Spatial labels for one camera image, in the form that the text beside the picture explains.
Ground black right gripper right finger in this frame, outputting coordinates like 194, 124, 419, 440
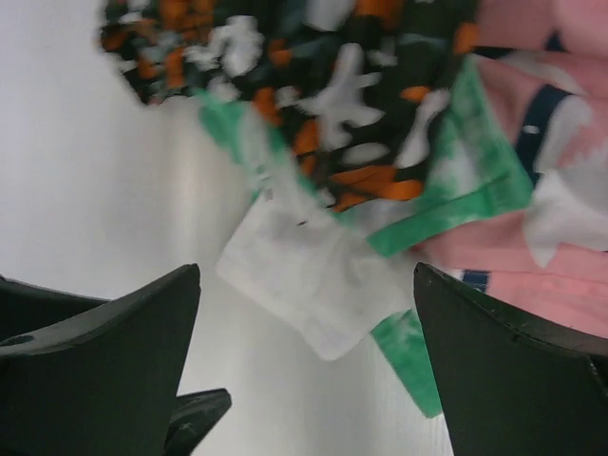
413, 263, 607, 456

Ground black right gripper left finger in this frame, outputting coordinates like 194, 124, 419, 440
1, 264, 232, 456

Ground pink navy white cloth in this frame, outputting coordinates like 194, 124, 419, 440
421, 1, 607, 336

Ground green white tie-dye cloth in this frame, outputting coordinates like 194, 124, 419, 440
199, 58, 532, 418

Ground dark orange floral cloth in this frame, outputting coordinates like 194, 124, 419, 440
99, 1, 479, 212

